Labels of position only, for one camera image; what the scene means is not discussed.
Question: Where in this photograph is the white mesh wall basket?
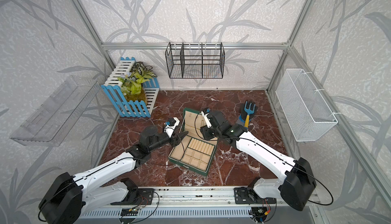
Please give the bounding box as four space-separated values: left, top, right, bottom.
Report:
276 69 338 142

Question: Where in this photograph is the blue white picket fence planter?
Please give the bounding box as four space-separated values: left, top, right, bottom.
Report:
101 57 160 118

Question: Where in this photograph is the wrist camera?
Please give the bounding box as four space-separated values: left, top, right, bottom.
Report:
201 108 212 128
164 117 180 138

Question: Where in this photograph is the green jewelry box beige lining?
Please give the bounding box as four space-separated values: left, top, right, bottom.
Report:
169 108 217 176

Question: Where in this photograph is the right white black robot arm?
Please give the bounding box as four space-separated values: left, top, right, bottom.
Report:
200 109 320 211

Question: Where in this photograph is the artificial green plant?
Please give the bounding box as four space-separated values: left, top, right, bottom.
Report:
117 62 157 104

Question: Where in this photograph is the blue yellow garden fork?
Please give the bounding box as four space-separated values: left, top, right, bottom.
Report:
244 101 256 128

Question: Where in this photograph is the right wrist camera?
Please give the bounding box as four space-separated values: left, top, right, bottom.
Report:
201 108 212 128

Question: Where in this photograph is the grey black garden glove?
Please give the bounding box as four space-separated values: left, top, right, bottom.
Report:
236 100 258 126

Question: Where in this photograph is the black wire wall basket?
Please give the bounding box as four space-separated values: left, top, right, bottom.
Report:
165 43 226 79

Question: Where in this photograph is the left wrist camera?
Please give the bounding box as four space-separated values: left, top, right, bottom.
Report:
164 117 180 138

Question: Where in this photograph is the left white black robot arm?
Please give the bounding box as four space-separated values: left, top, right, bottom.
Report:
38 126 188 224

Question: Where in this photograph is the clear acrylic wall shelf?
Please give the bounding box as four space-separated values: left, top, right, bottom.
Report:
10 75 100 147

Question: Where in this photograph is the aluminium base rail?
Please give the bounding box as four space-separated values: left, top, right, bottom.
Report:
62 186 320 209

